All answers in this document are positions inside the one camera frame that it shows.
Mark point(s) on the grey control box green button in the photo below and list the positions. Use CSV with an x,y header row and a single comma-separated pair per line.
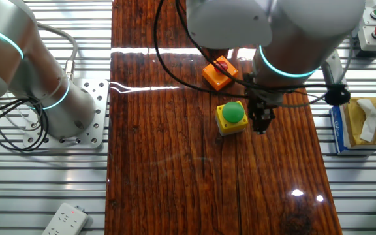
x,y
369,19

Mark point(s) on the gold tissue box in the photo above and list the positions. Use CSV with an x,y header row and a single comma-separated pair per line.
x,y
354,130

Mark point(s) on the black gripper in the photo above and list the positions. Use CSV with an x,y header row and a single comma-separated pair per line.
x,y
261,106

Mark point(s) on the orange box red button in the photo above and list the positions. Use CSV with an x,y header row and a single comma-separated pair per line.
x,y
215,80

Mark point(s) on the yellow box green button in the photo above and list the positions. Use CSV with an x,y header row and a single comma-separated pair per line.
x,y
233,112

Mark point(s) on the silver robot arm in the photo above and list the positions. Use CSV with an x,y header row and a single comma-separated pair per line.
x,y
227,23

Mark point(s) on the white power strip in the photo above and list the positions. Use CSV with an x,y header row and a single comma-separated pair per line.
x,y
65,222

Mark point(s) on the grey control box red button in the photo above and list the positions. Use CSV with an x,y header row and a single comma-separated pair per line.
x,y
367,40

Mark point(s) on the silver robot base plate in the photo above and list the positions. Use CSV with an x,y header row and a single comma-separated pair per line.
x,y
98,98

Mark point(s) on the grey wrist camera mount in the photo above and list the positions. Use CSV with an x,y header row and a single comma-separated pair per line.
x,y
333,68

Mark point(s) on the blue white tissue pack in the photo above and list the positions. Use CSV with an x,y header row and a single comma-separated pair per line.
x,y
336,130

